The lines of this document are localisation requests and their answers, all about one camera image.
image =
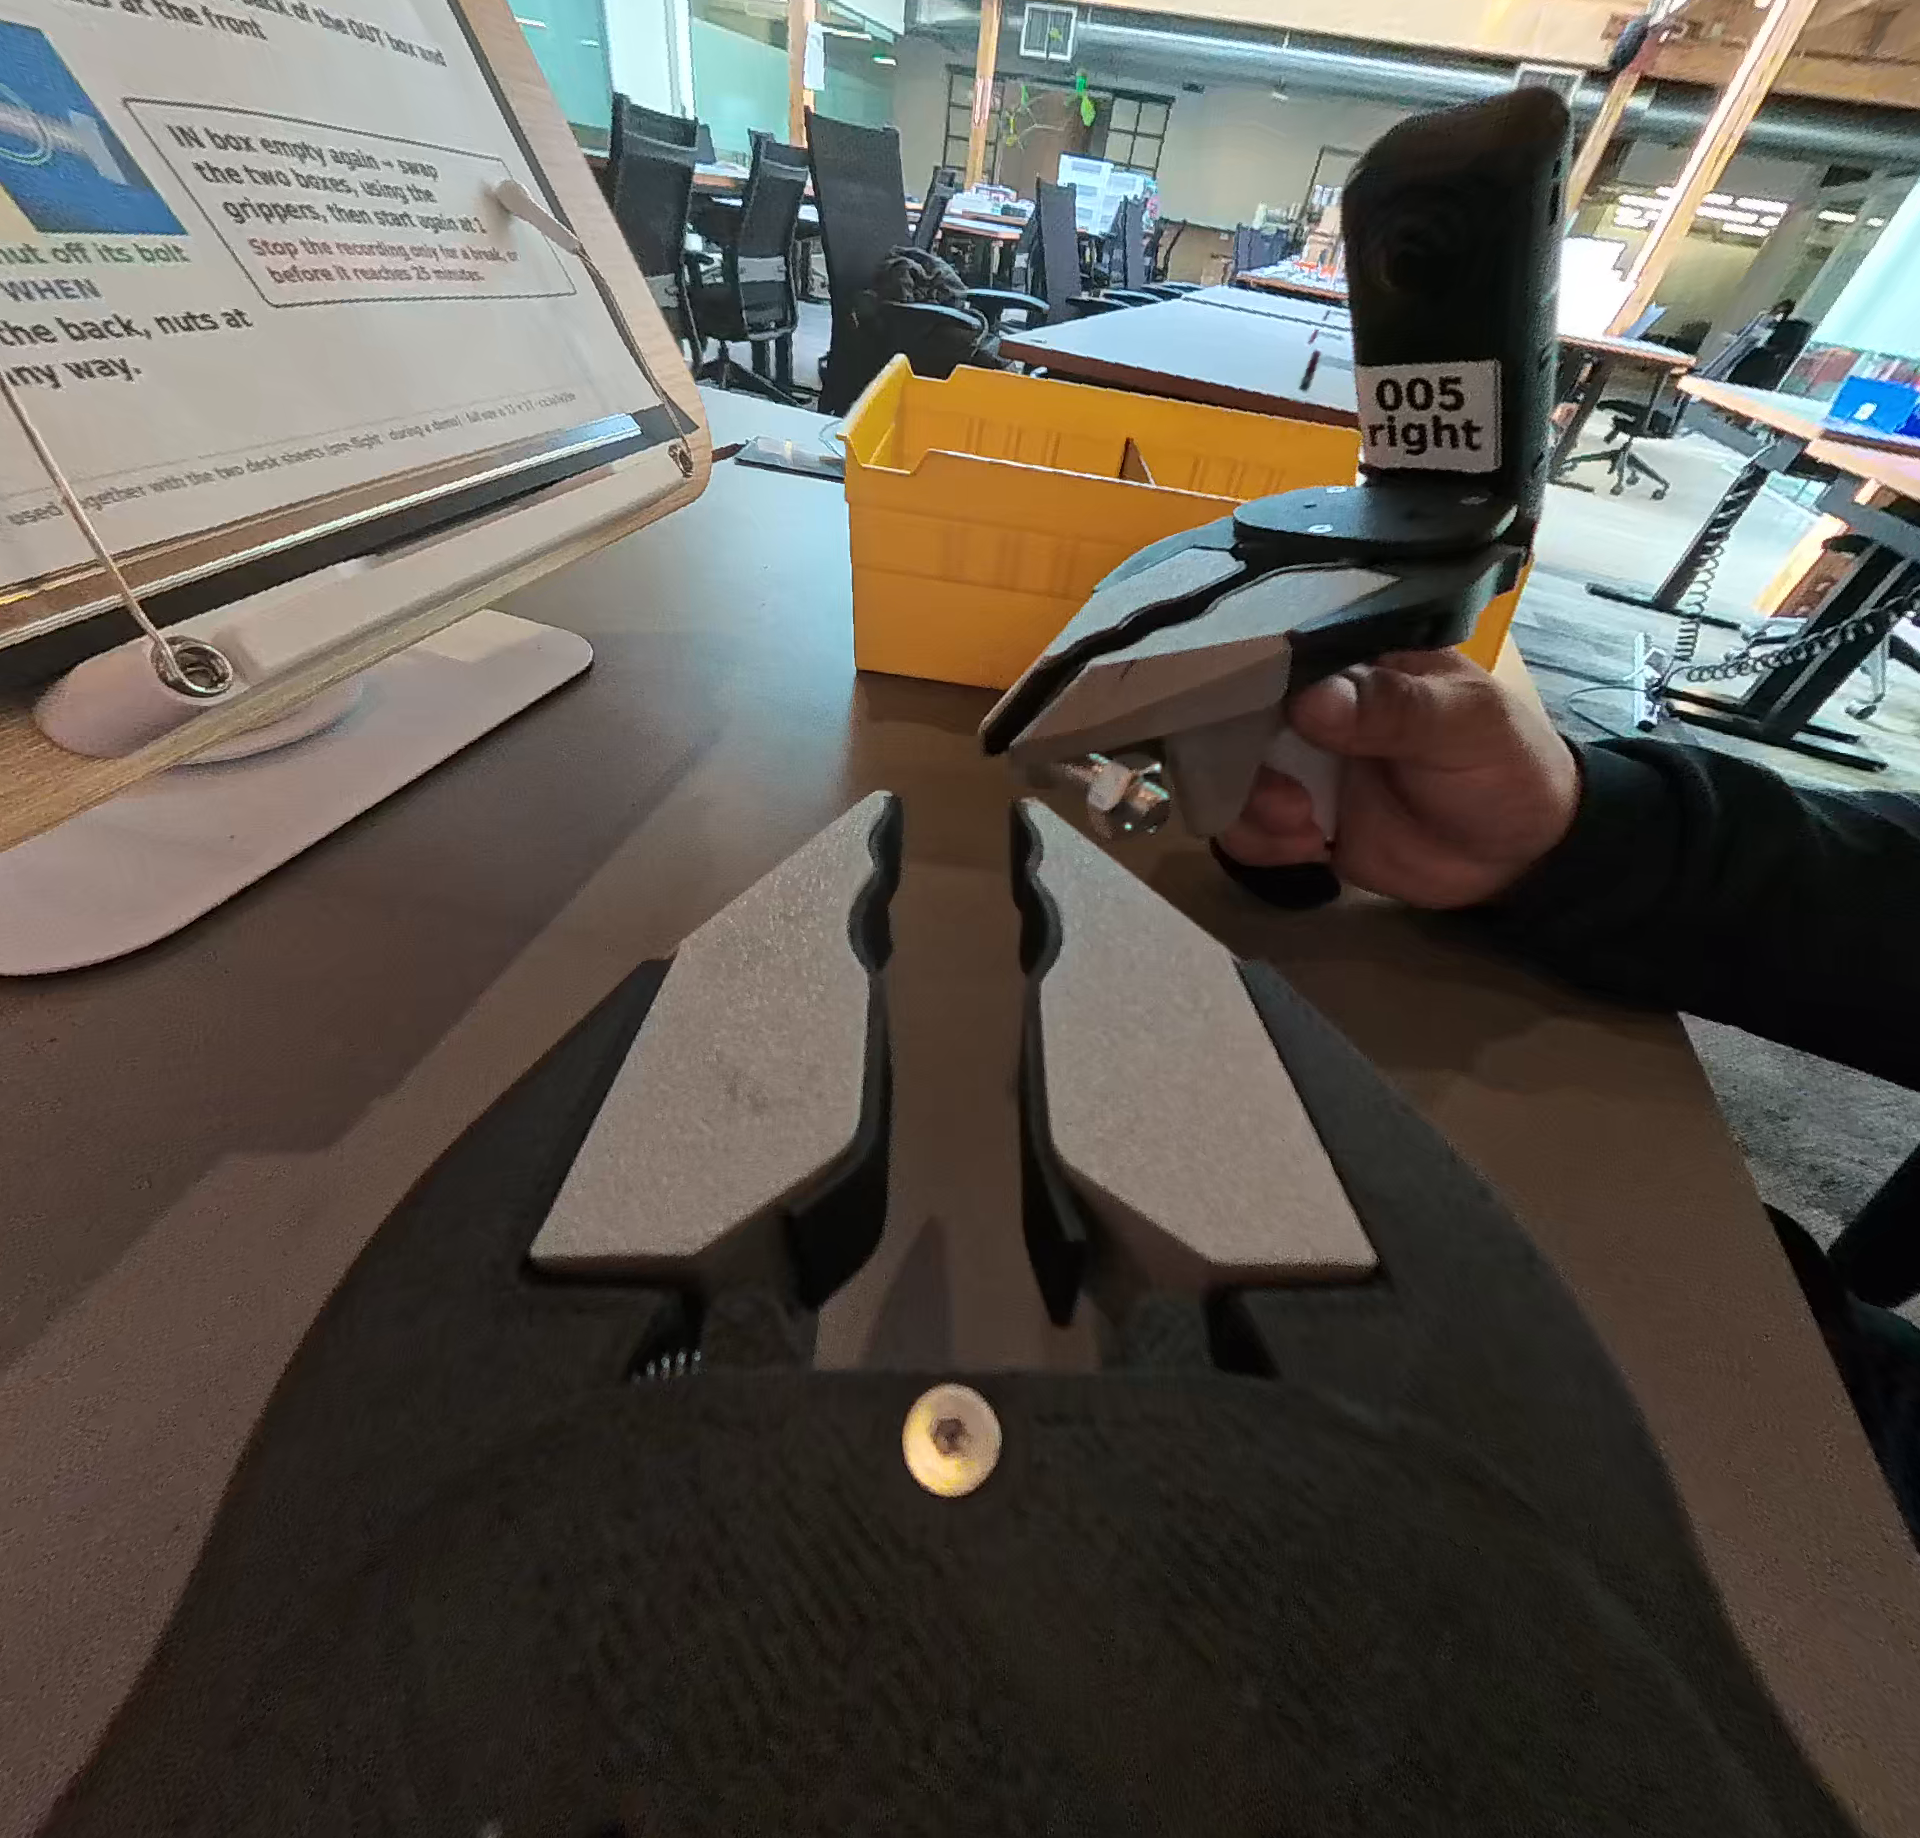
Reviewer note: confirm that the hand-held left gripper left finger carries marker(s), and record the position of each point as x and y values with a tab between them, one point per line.
721	1103

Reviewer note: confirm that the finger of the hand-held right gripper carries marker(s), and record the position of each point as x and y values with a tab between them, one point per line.
1276	597
1185	684

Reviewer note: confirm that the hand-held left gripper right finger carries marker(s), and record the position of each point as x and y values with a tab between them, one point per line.
1185	1103

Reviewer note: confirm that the silver bolt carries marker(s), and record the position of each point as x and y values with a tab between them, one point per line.
1117	795

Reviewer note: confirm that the yellow plastic bin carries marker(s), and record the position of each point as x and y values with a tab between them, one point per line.
960	579

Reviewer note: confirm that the person's right forearm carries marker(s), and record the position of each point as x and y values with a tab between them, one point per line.
1725	895

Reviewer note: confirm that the person's right hand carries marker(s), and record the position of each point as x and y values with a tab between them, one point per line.
1456	790

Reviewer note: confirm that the green hanging plant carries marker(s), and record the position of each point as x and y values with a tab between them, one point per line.
1073	100

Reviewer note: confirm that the small blue crate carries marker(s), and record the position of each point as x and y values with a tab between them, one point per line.
1875	405

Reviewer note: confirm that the flat label sheet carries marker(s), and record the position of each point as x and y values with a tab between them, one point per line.
788	454

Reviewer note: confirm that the black bundled jacket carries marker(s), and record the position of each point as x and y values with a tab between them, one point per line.
916	279

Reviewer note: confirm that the white stand base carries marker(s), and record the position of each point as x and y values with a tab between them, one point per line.
301	805

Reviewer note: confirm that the row of black office chairs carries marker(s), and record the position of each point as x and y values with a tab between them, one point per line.
855	205

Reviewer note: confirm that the wooden document stand board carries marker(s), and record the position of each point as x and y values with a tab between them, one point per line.
31	795

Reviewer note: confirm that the printed instruction sheet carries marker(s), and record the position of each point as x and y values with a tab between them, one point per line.
301	369

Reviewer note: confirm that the grey ventilation duct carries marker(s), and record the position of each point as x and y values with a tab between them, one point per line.
1276	45

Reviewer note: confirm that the wooden support post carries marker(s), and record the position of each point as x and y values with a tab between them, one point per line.
1725	130
984	100
802	25

